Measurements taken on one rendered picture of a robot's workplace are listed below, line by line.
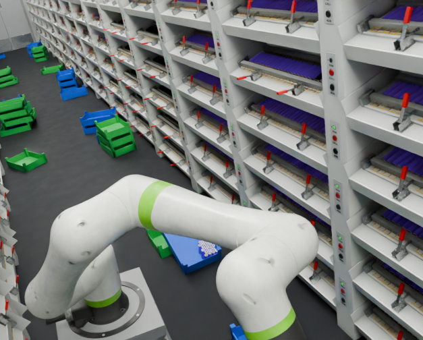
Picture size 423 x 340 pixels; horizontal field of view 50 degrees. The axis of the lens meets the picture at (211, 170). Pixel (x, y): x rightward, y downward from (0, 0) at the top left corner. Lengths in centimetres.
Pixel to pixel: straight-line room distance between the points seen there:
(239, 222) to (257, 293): 19
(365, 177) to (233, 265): 75
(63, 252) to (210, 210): 33
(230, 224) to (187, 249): 143
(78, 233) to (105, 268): 45
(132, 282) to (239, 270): 97
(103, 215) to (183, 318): 108
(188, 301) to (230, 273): 136
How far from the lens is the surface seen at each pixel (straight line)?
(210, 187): 264
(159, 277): 226
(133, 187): 106
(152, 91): 324
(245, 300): 74
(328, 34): 131
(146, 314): 154
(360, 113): 132
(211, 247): 223
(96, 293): 147
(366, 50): 121
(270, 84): 166
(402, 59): 114
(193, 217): 94
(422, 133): 119
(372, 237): 150
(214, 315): 200
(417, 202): 129
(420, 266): 140
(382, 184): 136
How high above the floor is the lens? 139
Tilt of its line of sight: 27 degrees down
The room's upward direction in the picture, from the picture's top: 11 degrees counter-clockwise
